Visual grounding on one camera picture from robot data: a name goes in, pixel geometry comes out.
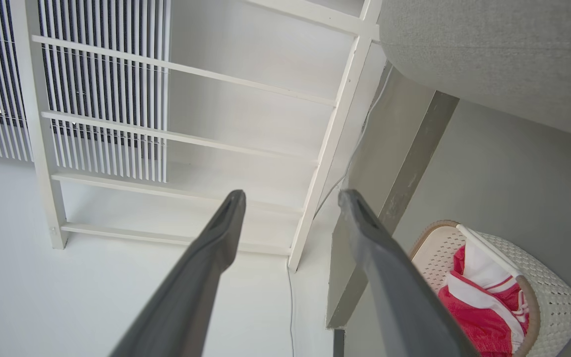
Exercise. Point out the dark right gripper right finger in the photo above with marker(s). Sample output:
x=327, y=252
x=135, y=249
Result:
x=394, y=287

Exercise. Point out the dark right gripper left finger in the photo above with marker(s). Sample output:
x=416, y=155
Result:
x=191, y=277

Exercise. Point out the cream perforated laundry basket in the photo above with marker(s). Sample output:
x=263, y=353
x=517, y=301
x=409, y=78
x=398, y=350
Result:
x=553, y=297

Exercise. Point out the black skirting board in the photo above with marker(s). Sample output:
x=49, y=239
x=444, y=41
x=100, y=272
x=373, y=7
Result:
x=338, y=344

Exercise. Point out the red and white garment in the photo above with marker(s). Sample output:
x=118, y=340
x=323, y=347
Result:
x=479, y=322

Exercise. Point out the raised grey concrete step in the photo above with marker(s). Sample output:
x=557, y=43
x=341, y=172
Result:
x=389, y=148

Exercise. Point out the white wooden railing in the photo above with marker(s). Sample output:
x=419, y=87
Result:
x=42, y=163

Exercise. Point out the white vertical slat grille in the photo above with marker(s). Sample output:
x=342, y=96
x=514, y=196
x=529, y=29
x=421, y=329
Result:
x=98, y=89

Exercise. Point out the grey fabric sofa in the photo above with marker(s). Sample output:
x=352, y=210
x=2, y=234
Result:
x=488, y=49

